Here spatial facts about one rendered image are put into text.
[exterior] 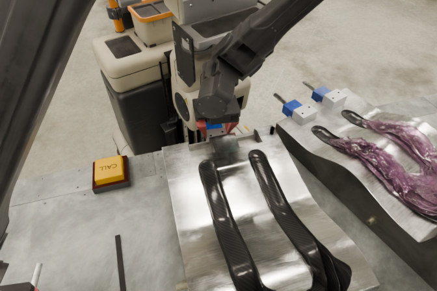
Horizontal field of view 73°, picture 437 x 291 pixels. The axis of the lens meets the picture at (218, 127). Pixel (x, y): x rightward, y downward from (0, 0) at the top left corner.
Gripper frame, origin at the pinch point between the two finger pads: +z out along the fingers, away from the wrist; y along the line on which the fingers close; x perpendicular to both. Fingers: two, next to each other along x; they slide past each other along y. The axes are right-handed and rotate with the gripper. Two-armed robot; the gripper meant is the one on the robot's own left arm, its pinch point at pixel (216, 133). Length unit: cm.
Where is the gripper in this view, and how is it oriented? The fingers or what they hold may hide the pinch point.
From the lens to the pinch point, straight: 73.6
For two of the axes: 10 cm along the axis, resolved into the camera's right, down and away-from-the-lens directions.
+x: -1.7, -7.0, 6.9
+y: 9.8, -1.2, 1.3
